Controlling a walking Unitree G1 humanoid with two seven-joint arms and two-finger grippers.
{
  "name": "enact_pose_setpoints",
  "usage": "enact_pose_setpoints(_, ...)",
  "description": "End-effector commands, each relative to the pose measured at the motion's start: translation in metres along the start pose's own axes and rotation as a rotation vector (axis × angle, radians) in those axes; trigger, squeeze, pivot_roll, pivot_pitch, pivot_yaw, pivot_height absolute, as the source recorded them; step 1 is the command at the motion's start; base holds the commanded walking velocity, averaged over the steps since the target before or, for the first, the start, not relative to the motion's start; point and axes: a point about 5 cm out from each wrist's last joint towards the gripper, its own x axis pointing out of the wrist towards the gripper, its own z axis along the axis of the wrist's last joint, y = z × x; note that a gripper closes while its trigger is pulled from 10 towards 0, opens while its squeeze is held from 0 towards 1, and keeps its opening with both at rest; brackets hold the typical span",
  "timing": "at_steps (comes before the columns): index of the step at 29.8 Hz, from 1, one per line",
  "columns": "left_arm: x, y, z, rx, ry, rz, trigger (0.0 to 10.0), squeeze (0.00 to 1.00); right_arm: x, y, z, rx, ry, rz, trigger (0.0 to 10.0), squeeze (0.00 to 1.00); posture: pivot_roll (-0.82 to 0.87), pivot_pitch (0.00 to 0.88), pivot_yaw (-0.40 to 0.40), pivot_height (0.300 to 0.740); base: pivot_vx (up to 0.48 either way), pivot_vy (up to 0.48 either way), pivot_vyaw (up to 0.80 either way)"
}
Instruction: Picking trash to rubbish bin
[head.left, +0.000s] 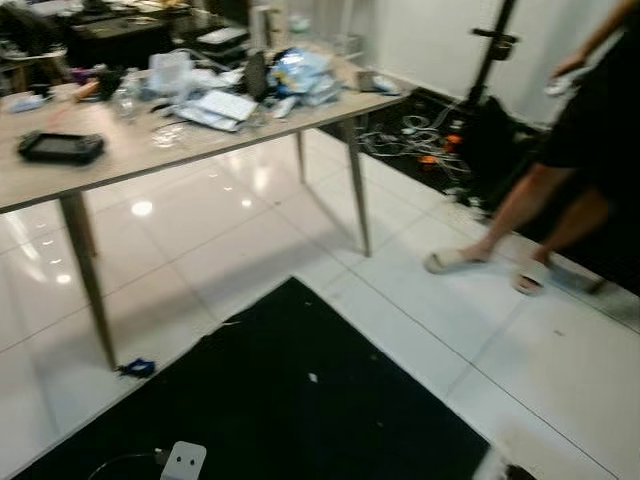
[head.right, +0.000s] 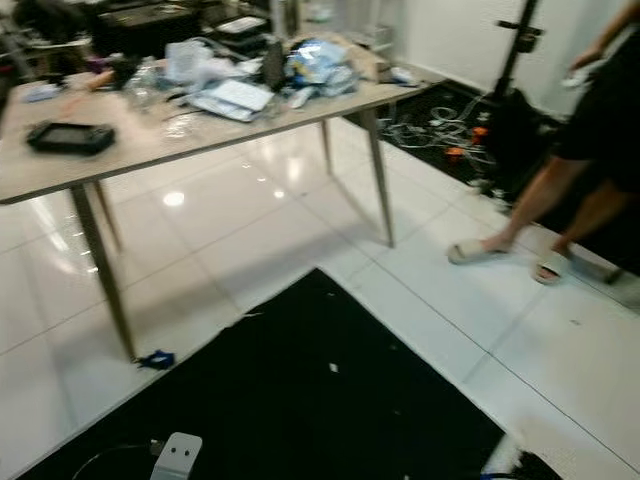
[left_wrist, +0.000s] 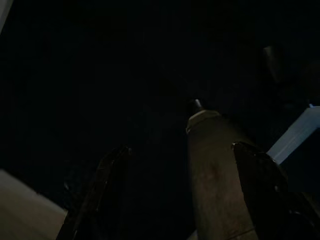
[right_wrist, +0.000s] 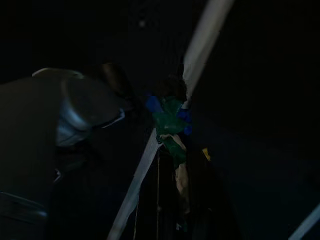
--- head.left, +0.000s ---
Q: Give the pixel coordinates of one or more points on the beige slipper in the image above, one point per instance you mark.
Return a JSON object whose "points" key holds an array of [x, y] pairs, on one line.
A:
{"points": [[452, 261], [531, 277]]}

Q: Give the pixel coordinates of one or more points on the person in black shorts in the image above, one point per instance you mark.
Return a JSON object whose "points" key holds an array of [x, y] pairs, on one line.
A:
{"points": [[600, 120]]}

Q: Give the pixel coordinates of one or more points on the black bag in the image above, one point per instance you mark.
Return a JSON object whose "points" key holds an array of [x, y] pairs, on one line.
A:
{"points": [[495, 140]]}

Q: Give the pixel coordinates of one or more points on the black tripod stand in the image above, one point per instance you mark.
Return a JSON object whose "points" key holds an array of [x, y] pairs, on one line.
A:
{"points": [[497, 45]]}

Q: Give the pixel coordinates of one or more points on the blue plastic bag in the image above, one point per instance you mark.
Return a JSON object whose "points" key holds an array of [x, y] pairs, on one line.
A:
{"points": [[302, 72]]}

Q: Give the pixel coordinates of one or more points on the black floor mat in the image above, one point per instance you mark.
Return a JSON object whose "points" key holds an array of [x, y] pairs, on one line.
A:
{"points": [[280, 400]]}

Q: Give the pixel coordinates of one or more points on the upright black device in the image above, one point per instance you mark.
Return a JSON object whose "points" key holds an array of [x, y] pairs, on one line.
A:
{"points": [[255, 75]]}

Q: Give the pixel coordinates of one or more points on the white paper pack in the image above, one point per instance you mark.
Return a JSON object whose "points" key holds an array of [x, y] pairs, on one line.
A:
{"points": [[220, 106]]}

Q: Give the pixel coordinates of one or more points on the light wooden table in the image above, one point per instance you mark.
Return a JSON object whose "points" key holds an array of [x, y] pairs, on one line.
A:
{"points": [[150, 150]]}

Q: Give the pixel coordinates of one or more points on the white plastic bag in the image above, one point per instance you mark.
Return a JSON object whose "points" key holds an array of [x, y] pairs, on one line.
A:
{"points": [[170, 72]]}

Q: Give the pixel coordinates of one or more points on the small blue object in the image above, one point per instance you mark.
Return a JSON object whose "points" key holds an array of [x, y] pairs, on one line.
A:
{"points": [[138, 368]]}

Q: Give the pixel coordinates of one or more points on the clear plastic bottle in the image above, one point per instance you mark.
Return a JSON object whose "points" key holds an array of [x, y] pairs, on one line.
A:
{"points": [[128, 95]]}

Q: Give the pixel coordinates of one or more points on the black equipment case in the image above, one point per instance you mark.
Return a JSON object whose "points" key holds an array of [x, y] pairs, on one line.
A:
{"points": [[120, 40]]}

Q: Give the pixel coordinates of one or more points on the black tablet device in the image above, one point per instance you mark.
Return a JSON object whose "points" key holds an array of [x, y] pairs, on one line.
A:
{"points": [[60, 148]]}

